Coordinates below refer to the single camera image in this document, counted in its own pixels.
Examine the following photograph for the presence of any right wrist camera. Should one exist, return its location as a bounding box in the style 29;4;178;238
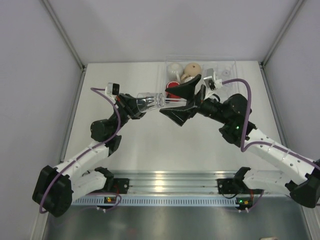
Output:
203;68;223;91

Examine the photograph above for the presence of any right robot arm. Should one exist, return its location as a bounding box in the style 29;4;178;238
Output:
160;74;320;208

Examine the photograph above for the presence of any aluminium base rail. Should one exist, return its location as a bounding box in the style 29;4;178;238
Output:
67;170;291;196

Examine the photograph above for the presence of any black mounting plate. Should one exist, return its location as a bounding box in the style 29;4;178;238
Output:
217;178;249;196
102;178;130;194

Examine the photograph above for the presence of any clear wire dish rack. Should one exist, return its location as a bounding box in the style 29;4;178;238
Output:
156;54;241;109

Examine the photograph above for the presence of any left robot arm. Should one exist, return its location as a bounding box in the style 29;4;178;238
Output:
32;93;146;218

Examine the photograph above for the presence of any white speckled mug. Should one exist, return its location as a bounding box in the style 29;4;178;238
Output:
166;62;184;82

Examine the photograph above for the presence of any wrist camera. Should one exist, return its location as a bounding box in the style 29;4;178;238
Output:
203;68;223;91
105;82;120;96

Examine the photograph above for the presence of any beige ceramic mug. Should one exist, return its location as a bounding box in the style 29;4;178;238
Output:
180;62;202;82

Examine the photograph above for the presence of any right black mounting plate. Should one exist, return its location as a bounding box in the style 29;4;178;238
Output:
217;178;249;196

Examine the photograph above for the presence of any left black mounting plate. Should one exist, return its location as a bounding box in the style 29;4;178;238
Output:
102;178;130;194

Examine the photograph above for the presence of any red mug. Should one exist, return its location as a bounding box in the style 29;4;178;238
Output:
166;81;180;99

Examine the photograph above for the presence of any perforated cable duct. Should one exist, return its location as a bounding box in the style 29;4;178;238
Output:
72;195;250;207

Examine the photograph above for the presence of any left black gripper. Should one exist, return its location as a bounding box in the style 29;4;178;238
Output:
109;93;155;135

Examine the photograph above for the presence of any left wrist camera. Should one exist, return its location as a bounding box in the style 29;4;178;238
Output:
105;82;120;96

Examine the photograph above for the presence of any clear glass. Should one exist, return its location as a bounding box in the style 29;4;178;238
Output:
222;82;239;98
216;66;233;82
136;92;165;113

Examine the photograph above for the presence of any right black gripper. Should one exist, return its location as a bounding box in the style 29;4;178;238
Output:
159;75;230;127

